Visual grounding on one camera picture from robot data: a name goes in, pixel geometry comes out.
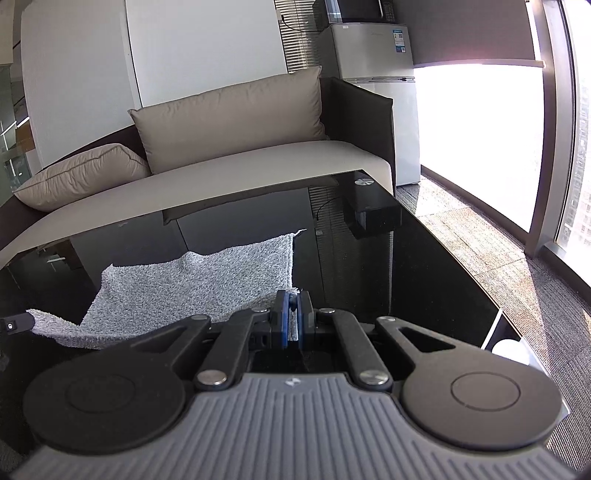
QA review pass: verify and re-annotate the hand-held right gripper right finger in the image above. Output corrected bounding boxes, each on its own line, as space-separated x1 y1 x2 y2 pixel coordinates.
295 290 463 389

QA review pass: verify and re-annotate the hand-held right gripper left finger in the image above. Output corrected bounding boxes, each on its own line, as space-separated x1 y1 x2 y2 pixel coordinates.
130 289 293 389

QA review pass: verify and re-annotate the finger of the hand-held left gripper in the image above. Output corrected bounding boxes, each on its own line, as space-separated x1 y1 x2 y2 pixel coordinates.
0 312 36 334

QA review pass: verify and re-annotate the grey fluffy towel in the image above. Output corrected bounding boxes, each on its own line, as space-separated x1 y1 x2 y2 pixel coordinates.
26 228 309 350

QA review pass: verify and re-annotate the brown and beige sofa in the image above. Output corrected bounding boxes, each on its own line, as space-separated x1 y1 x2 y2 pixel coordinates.
0 76 396 265

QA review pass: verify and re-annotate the small beige cushion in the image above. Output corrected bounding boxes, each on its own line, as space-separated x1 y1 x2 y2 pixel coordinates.
12 143 153 212

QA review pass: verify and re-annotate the large beige back cushion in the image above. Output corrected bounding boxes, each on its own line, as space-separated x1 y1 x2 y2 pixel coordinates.
127 65 330 174

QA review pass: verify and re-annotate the white round object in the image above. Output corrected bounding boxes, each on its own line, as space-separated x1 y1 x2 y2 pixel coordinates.
491 339 533 366

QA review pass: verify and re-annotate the silver refrigerator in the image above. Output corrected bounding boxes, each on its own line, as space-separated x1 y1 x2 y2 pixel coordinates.
318 22 422 188

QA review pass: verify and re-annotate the grey slatted blind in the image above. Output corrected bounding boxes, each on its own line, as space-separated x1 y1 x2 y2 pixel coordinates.
274 0 334 77

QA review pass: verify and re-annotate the black microwave oven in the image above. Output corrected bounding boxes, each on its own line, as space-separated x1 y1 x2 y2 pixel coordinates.
324 0 387 24

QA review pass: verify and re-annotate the grey roller window blind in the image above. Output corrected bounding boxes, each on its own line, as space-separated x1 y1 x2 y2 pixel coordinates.
409 0 546 70

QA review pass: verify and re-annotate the grey window frame post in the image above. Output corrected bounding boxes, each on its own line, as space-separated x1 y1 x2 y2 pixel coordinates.
523 0 579 259

